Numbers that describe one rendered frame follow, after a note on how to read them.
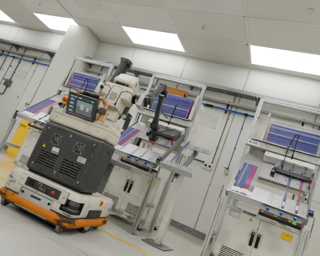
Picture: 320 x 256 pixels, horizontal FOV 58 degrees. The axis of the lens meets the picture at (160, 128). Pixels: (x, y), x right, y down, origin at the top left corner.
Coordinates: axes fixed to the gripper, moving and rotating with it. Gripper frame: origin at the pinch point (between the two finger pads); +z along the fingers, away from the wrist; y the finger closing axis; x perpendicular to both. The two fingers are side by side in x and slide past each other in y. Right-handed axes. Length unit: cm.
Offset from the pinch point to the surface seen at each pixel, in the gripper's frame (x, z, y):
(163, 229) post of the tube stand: 67, 43, -52
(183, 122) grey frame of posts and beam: -47, -12, -16
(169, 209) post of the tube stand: 53, 29, -50
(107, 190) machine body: 40, 56, 38
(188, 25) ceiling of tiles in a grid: -196, -98, 52
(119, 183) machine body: 32, 47, 26
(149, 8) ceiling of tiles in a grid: -174, -119, 112
